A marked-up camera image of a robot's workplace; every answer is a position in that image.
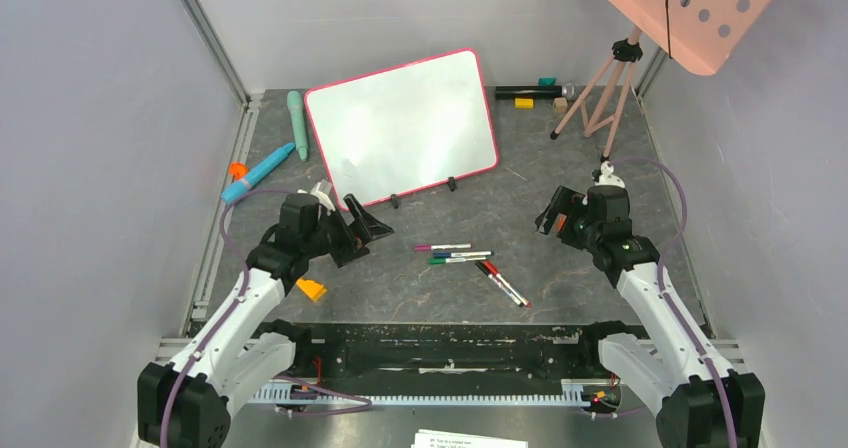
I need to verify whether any pink tripod stand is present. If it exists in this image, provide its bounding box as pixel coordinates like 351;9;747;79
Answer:
549;25;643;161

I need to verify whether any blue whiteboard marker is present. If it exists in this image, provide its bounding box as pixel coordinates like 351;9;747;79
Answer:
432;250;494;259

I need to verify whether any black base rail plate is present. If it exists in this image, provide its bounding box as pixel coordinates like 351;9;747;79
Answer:
254;320;645;404

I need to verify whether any orange wedge block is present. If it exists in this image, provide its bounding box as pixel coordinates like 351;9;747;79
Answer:
296;278;327;302

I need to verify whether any teal green toy microphone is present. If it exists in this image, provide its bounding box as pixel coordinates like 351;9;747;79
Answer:
286;90;309;161

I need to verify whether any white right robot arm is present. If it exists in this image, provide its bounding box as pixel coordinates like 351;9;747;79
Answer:
535;185;766;447

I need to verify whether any pink framed whiteboard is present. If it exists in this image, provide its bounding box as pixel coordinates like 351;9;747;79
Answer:
304;48;500;206

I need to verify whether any white printed paper sheet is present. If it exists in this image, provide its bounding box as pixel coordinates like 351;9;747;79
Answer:
411;429;529;448

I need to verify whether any yellow block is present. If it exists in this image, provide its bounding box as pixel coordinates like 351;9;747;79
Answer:
514;98;534;110

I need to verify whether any pink perforated music stand tray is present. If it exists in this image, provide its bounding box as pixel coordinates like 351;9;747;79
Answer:
607;0;772;76

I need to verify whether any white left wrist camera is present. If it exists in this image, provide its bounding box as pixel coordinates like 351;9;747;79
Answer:
296;179;337;220

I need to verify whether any red whiteboard marker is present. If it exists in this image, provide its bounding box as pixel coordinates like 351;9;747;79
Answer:
483;261;532;307

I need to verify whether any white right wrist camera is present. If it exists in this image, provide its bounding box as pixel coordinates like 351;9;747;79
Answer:
592;160;626;189

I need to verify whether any orange small toy piece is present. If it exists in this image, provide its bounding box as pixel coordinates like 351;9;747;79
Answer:
228;162;249;181

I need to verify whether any green whiteboard marker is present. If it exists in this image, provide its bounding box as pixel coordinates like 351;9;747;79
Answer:
428;256;488;265

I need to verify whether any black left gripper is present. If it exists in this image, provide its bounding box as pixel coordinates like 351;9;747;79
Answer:
303;194;393;268

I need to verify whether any black cylinder flashlight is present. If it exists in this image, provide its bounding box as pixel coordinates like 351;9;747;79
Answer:
494;85;576;100

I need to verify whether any wooden cube block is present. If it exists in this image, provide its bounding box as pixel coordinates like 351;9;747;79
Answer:
552;97;569;113

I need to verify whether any black whiteboard marker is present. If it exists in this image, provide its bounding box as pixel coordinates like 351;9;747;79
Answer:
474;260;525;307

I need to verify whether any blue toy marker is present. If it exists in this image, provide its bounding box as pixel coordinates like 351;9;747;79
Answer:
221;142;295;204

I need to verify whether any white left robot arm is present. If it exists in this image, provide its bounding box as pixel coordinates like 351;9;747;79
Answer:
137;188;394;447

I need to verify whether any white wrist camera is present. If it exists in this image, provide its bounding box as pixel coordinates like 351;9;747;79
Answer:
592;160;626;189
296;179;337;220

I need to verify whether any white comb cable duct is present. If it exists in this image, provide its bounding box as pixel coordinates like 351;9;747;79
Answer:
247;381;590;408

